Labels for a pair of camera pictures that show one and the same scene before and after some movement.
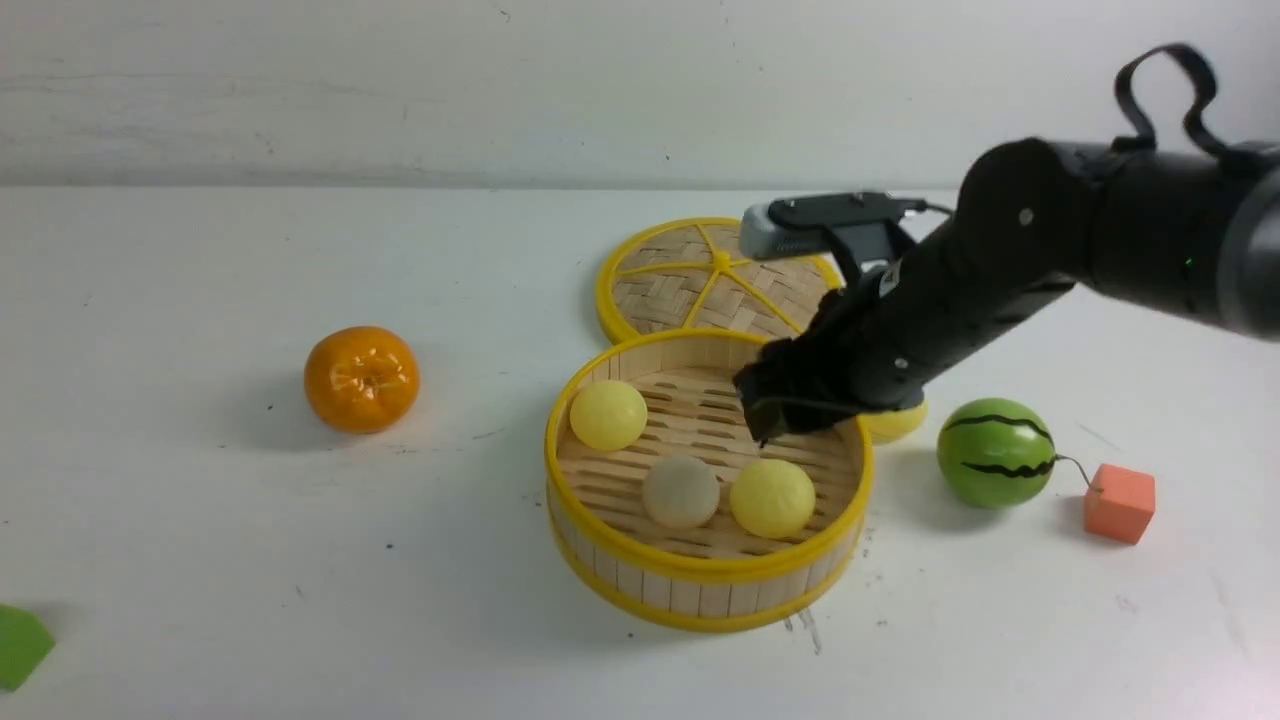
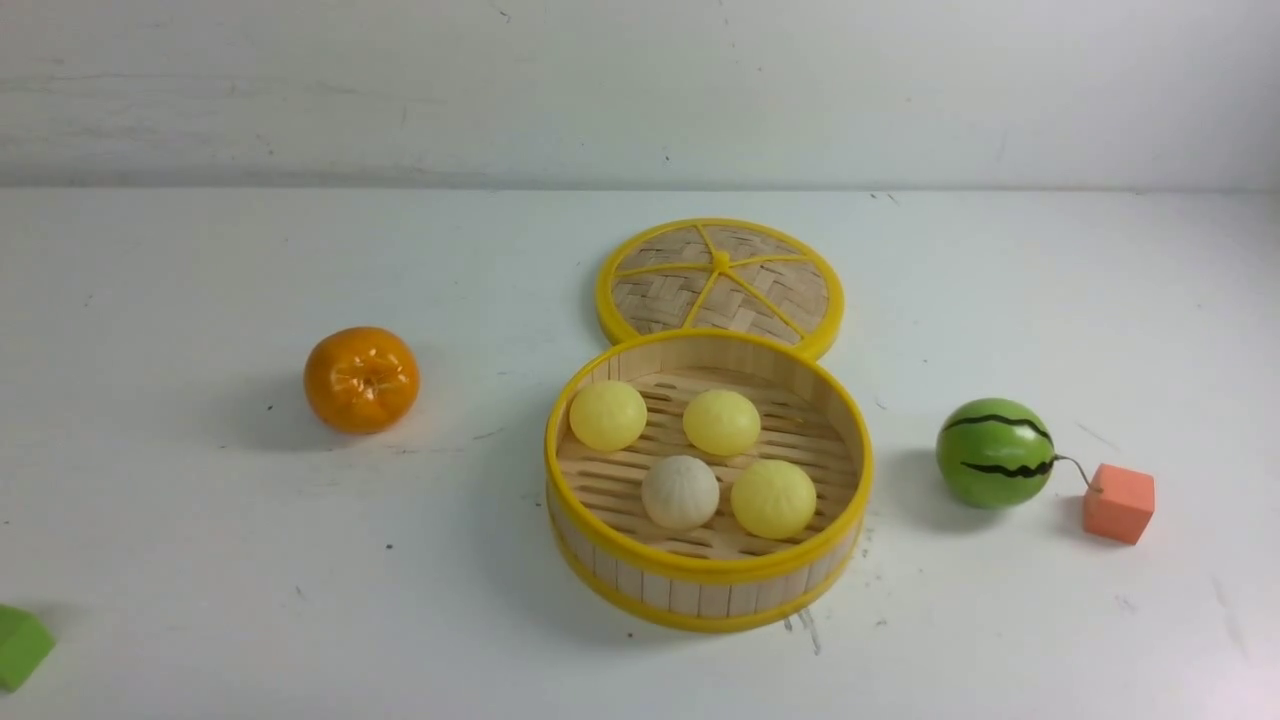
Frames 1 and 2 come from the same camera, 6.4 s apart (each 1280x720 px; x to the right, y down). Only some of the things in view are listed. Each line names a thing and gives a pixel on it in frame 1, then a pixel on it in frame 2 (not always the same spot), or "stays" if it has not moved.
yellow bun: (888, 425) to (721, 422)
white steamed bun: (681, 491) stays
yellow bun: (772, 498) stays
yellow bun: (608, 415) stays
